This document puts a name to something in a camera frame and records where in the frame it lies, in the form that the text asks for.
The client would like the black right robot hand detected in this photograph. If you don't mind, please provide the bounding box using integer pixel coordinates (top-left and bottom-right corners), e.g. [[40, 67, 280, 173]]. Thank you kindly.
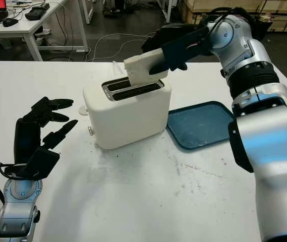
[[142, 22, 207, 76]]

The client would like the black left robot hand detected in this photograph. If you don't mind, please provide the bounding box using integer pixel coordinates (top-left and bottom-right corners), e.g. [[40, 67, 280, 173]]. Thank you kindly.
[[14, 97, 79, 164]]

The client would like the slice of white bread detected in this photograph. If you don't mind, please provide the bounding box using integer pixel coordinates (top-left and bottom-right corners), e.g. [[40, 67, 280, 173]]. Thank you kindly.
[[123, 49, 169, 88]]

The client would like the cream white two-slot toaster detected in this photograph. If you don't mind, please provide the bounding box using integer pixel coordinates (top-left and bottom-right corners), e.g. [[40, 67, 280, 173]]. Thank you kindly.
[[78, 78, 172, 150]]

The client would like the blue plastic tray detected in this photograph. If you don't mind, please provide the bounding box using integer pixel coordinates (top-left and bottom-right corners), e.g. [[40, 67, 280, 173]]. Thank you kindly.
[[165, 100, 235, 151]]

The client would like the black trash bin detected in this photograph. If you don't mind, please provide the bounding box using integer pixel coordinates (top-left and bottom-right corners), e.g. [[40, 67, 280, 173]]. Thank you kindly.
[[254, 15, 272, 42]]

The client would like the white office desk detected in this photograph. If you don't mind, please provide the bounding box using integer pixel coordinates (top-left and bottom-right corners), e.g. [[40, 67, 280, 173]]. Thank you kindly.
[[0, 0, 88, 62]]

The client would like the stack of wooden crates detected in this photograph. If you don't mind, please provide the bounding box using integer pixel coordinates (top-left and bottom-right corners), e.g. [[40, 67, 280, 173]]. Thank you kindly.
[[180, 0, 287, 32]]

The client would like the black computer mouse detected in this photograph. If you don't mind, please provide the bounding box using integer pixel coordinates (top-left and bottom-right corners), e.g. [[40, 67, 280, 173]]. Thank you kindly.
[[2, 18, 19, 27]]

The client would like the black handheld controller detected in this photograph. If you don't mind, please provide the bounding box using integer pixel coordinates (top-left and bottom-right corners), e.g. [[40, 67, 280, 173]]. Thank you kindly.
[[25, 3, 50, 21]]

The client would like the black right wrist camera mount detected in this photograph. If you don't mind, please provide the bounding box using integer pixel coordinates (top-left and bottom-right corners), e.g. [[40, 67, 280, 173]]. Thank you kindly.
[[162, 27, 211, 71]]

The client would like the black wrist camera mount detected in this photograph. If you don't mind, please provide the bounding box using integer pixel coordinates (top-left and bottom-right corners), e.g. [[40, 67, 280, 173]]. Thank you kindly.
[[3, 148, 60, 180], [162, 27, 211, 71]]

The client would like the white desk frame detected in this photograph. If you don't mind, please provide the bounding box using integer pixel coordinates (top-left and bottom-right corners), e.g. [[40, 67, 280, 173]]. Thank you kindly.
[[155, 0, 181, 25], [81, 0, 95, 25]]

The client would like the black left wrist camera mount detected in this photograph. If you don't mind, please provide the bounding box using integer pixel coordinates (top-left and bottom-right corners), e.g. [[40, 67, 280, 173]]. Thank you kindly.
[[3, 148, 60, 180]]

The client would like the white cable on floor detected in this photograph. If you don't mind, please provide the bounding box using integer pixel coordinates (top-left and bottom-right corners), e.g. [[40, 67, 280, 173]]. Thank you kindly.
[[86, 32, 159, 63]]

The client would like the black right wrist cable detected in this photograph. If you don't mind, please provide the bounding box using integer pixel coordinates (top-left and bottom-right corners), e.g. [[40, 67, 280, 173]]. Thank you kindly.
[[205, 7, 255, 28]]

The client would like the white toaster power cord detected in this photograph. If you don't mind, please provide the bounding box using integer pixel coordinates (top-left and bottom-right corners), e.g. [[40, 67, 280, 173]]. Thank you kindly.
[[111, 61, 124, 76]]

